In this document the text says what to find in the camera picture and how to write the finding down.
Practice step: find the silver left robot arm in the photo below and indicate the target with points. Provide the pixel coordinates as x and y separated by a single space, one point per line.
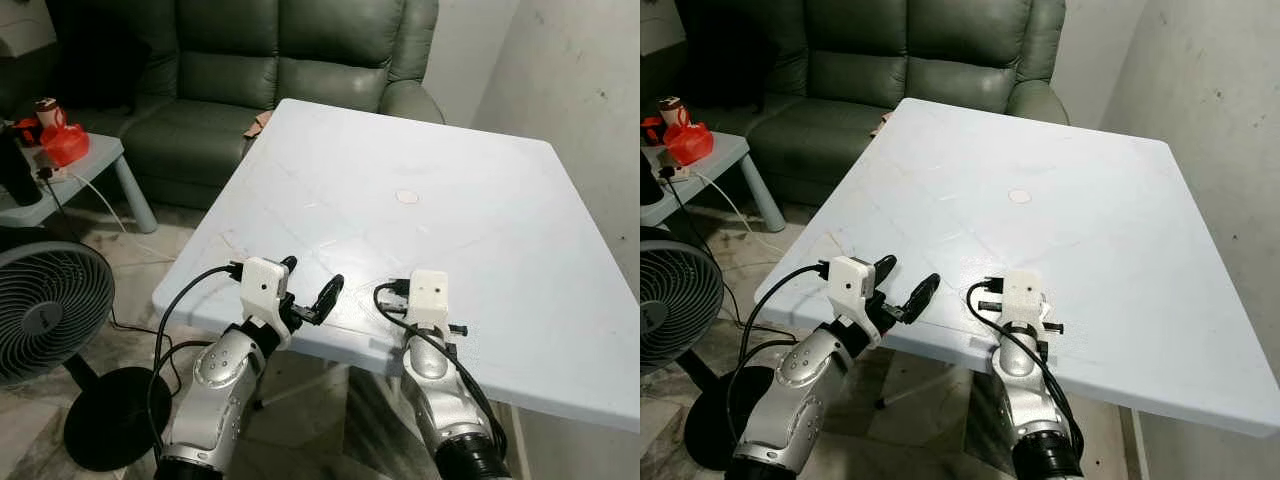
805 385
222 385

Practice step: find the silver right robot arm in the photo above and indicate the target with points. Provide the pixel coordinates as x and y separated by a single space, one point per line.
440 400
1025 395

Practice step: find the round table hole cap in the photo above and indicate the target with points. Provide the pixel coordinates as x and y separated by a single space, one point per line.
1019 196
407 197

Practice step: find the small beige object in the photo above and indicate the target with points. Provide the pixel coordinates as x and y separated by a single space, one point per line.
883 123
260 124

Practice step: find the white plastic table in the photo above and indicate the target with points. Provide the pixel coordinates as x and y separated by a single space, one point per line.
1030 150
420 150

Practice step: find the light blue side table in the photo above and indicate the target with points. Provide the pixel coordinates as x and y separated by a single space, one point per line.
725 150
95 155

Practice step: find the green leather sofa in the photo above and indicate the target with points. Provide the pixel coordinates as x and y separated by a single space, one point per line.
920 60
290 60

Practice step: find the black floor fan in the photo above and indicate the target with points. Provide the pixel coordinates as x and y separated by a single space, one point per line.
675 300
50 300

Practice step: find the white power strip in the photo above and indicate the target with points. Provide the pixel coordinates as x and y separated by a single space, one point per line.
678 173
55 174

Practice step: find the red plastic bag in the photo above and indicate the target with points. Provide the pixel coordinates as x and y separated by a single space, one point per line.
692 143
66 145

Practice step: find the black bottle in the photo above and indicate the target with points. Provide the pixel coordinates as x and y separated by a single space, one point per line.
644 180
17 170

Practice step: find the brown paper cup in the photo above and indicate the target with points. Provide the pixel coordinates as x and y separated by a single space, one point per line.
46 108
670 106

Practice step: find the small red object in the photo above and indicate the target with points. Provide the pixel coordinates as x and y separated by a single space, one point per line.
27 130
652 130

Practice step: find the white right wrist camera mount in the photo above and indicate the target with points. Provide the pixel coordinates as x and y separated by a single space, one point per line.
430 295
1022 295

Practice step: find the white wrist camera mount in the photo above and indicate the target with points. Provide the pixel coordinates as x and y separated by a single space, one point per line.
264 290
430 295
850 285
1022 295

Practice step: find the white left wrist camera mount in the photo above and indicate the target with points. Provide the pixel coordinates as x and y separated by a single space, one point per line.
264 290
850 285

